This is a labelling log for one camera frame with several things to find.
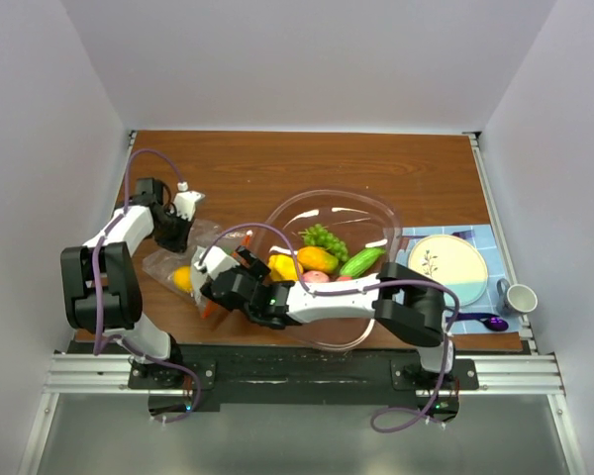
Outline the light green fake cucumber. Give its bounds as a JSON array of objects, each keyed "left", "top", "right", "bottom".
[{"left": 339, "top": 247, "right": 385, "bottom": 279}]

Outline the yellow fake lemon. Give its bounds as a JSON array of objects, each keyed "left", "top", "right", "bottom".
[{"left": 171, "top": 266, "right": 193, "bottom": 294}]

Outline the white blue-handled mug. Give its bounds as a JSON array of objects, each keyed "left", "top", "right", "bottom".
[{"left": 496, "top": 278, "right": 539, "bottom": 318}]

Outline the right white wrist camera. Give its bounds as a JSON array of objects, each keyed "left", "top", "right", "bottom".
[{"left": 191, "top": 246, "right": 239, "bottom": 289}]

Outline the blue checkered placemat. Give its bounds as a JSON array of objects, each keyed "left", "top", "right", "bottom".
[{"left": 396, "top": 225, "right": 506, "bottom": 334}]

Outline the clear pink plastic tray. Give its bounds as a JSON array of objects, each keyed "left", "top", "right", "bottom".
[{"left": 266, "top": 189, "right": 402, "bottom": 351}]

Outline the clear zip top bag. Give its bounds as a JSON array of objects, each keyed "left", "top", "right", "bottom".
[{"left": 142, "top": 219, "right": 225, "bottom": 320}]

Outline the cream floral plate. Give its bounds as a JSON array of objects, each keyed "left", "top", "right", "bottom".
[{"left": 407, "top": 235, "right": 489, "bottom": 307}]

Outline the purple plastic fork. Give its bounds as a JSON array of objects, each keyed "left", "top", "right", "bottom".
[{"left": 451, "top": 229, "right": 475, "bottom": 239}]

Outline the yellow fake bell pepper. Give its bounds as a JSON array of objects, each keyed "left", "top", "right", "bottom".
[{"left": 267, "top": 254, "right": 304, "bottom": 282}]

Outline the purple plastic spoon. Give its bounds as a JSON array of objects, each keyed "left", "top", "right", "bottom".
[{"left": 446, "top": 312, "right": 509, "bottom": 333}]

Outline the green fake grapes bunch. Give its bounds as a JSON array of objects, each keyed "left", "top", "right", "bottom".
[{"left": 298, "top": 224, "right": 349, "bottom": 263}]

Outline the purple fake onion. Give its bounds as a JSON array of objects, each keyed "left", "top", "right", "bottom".
[{"left": 303, "top": 270, "right": 330, "bottom": 283}]

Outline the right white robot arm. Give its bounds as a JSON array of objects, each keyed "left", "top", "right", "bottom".
[{"left": 191, "top": 246, "right": 459, "bottom": 389}]

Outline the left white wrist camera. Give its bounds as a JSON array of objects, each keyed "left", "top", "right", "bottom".
[{"left": 172, "top": 181, "right": 206, "bottom": 222}]

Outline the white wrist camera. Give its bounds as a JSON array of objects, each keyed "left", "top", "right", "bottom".
[
  {"left": 172, "top": 181, "right": 206, "bottom": 222},
  {"left": 191, "top": 246, "right": 239, "bottom": 289}
]

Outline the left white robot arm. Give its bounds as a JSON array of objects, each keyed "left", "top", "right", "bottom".
[{"left": 60, "top": 178, "right": 201, "bottom": 388}]

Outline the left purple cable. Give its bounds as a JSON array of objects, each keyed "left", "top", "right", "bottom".
[{"left": 92, "top": 147, "right": 202, "bottom": 423}]

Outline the orange fake mango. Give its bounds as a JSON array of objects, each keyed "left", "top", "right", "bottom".
[{"left": 297, "top": 246, "right": 339, "bottom": 274}]

